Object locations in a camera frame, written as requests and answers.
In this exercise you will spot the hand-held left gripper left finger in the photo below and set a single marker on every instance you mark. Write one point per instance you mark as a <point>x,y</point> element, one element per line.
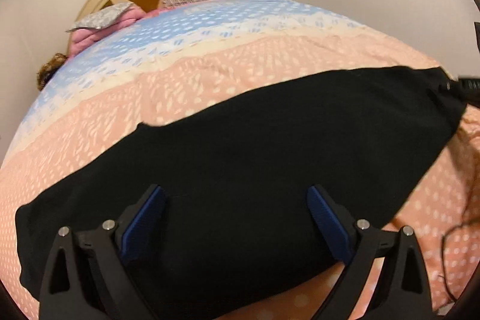
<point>146,218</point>

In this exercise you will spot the polka dot bedspread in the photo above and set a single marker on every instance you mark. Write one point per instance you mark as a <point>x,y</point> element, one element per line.
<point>187,87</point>

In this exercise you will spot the pink folded blanket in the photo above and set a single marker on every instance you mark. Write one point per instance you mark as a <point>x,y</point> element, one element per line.
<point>86,39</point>

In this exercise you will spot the grey patterned pillow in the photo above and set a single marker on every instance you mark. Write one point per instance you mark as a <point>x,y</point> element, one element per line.
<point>101,16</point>

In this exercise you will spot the brown patterned bundle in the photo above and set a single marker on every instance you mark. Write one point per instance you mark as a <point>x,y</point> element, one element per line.
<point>50,69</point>

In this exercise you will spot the black pants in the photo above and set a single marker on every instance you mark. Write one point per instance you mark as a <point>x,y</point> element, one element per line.
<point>243,155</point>

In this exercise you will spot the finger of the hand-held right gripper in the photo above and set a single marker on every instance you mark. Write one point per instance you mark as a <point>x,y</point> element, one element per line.
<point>463,84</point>

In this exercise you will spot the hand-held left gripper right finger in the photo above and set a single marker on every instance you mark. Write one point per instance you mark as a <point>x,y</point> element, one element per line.
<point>330,222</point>

